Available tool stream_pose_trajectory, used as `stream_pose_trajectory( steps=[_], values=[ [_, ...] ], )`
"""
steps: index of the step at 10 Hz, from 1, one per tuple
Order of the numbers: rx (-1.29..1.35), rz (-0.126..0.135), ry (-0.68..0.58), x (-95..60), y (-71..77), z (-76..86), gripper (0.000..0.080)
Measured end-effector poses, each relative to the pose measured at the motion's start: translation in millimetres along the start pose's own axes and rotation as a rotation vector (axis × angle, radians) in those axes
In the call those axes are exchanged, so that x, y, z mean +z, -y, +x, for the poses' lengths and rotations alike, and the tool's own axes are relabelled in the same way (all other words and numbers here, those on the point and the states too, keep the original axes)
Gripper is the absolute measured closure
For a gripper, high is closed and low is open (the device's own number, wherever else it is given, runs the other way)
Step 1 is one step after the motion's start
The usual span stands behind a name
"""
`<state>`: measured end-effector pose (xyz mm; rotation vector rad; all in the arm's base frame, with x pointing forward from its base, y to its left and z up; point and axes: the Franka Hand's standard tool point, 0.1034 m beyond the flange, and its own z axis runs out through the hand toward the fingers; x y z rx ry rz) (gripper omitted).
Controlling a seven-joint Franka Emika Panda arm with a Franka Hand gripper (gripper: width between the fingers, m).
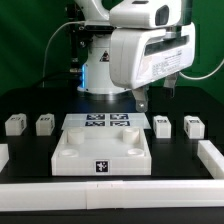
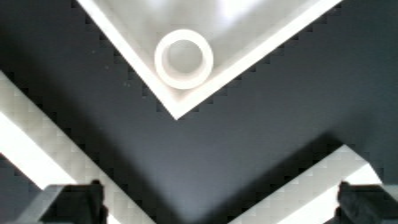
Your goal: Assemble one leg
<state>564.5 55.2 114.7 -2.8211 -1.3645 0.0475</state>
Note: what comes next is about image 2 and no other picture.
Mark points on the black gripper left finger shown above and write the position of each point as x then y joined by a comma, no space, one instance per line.
67,204

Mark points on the white U-shaped obstacle fence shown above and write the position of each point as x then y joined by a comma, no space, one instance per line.
53,163

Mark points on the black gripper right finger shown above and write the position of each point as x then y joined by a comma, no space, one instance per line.
366,204

